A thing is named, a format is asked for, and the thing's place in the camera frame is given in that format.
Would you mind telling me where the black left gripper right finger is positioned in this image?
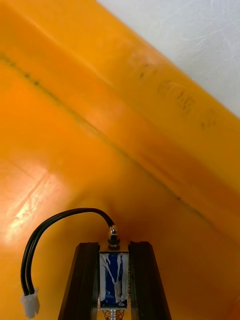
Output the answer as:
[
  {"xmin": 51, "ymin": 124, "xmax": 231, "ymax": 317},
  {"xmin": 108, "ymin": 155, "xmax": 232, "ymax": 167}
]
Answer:
[{"xmin": 128, "ymin": 240, "xmax": 173, "ymax": 320}]

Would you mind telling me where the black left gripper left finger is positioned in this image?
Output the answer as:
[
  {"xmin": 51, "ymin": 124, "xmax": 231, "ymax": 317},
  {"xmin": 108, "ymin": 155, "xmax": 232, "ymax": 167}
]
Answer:
[{"xmin": 57, "ymin": 241, "xmax": 101, "ymax": 320}]

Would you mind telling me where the solenoid with blue label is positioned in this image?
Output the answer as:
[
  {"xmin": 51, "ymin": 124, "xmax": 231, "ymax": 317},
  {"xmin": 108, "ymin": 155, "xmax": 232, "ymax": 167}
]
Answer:
[{"xmin": 19, "ymin": 207, "xmax": 131, "ymax": 320}]

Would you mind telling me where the yellow-orange plastic bin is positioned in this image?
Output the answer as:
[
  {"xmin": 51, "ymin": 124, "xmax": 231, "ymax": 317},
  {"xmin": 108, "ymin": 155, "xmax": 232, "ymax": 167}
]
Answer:
[{"xmin": 0, "ymin": 0, "xmax": 240, "ymax": 320}]

